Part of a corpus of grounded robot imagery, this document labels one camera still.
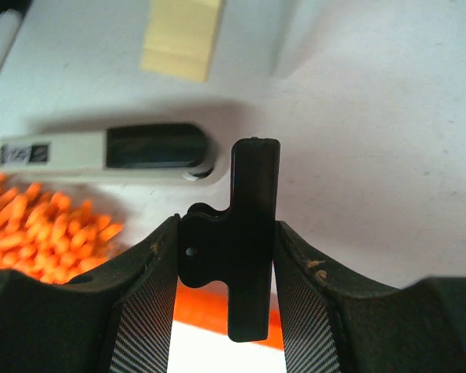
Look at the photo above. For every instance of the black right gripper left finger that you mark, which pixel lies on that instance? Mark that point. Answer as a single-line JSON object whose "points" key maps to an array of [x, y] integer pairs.
{"points": [[116, 317]]}

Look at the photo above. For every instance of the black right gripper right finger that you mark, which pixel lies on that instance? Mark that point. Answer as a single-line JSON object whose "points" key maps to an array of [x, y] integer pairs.
{"points": [[336, 320]]}

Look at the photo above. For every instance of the orange chenille duster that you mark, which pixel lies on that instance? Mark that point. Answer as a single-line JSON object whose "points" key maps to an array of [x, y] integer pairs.
{"points": [[235, 246]]}

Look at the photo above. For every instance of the grey black stapler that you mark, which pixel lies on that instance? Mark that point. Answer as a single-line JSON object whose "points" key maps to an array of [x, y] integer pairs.
{"points": [[162, 154]]}

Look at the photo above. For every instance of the yellow sticky note pad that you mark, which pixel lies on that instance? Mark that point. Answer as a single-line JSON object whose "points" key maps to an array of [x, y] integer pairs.
{"points": [[181, 37]]}

